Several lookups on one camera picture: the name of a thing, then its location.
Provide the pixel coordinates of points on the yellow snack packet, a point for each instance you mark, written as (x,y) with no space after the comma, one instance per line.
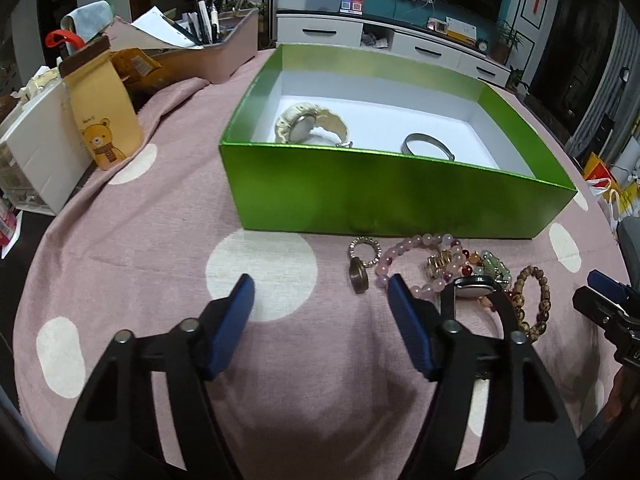
(137,65)

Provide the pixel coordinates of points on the yellow bear print bag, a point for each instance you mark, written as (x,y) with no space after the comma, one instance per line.
(100,110)

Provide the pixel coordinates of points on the pink polka-dot tablecloth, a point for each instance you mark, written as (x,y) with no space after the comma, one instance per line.
(150,240)

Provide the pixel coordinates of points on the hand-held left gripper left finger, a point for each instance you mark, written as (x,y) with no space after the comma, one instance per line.
(235,320)

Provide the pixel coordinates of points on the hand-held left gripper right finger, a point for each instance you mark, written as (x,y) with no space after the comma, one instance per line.
(407,320)

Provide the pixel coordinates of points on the tall potted plant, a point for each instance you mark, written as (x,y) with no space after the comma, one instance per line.
(502,47)

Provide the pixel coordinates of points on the small alarm clock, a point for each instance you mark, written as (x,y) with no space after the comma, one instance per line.
(483,46)

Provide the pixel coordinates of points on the pink desk organizer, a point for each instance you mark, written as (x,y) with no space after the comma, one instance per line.
(225,55)

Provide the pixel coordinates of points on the silver bangle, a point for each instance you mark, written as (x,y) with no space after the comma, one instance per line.
(425,135)

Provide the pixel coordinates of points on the cream wrist watch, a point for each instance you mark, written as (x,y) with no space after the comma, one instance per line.
(287,120)

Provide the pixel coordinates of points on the black wrist watch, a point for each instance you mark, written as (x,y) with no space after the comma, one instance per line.
(502,310)

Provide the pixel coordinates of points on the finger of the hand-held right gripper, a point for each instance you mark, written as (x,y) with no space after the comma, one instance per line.
(602,281)
(600,310)

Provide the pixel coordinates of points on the small potted plant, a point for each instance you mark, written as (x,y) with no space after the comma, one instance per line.
(517,80)

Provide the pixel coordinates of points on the bunch of pens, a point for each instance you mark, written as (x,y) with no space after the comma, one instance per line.
(204,15)

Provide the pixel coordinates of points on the gold hair claw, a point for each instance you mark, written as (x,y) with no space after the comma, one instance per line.
(440,261)

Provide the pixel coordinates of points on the white tv cabinet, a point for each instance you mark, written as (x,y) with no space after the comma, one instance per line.
(320,35)

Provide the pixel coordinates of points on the white paper sheets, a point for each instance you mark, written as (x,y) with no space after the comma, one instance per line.
(160,25)

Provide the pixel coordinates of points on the green cardboard box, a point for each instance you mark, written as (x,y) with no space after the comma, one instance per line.
(350,195)

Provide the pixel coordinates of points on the white drawer box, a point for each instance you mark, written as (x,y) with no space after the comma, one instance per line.
(45,150)

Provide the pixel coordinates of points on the yellow shopping bags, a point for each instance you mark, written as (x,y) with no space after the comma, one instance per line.
(600,175)

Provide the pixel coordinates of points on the grey-blue cloth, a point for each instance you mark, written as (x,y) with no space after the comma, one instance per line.
(90,17)

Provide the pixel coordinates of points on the yellow and white box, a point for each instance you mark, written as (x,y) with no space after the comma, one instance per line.
(457,32)

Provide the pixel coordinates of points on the grey striped curtain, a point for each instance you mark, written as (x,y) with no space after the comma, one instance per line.
(605,95)

